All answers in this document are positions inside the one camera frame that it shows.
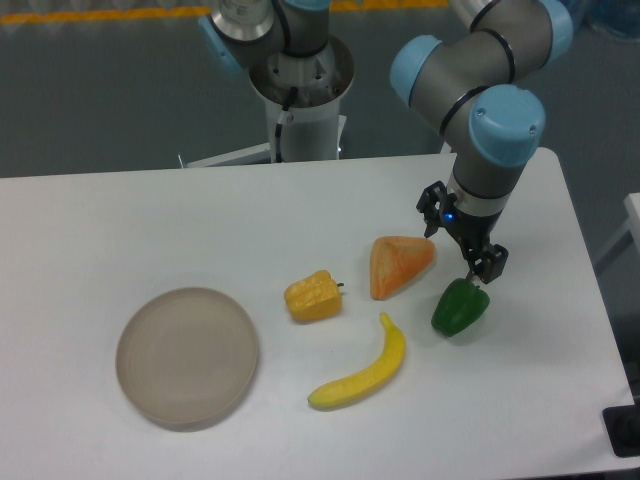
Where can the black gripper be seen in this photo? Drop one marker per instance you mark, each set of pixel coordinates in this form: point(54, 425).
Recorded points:
point(486, 261)

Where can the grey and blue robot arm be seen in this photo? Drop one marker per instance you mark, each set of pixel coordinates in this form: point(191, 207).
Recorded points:
point(466, 91)

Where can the green toy pepper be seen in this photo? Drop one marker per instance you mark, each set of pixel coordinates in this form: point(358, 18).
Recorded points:
point(461, 304)

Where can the yellow toy pepper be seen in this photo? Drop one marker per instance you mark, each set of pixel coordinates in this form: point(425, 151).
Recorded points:
point(316, 297)

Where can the orange triangular toy fruit slice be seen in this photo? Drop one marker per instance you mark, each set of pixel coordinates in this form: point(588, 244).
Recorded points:
point(395, 261)

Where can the white furniture edge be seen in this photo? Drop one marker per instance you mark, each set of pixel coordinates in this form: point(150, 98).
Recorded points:
point(622, 238)

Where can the yellow toy banana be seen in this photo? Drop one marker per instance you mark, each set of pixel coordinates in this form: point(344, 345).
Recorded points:
point(361, 384)

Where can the black device at table edge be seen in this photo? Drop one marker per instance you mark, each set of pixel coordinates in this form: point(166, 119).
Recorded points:
point(622, 425)

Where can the beige round plate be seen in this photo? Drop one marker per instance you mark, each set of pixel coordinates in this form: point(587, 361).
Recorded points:
point(187, 358)

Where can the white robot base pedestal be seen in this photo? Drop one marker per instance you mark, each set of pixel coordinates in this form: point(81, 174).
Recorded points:
point(302, 98)

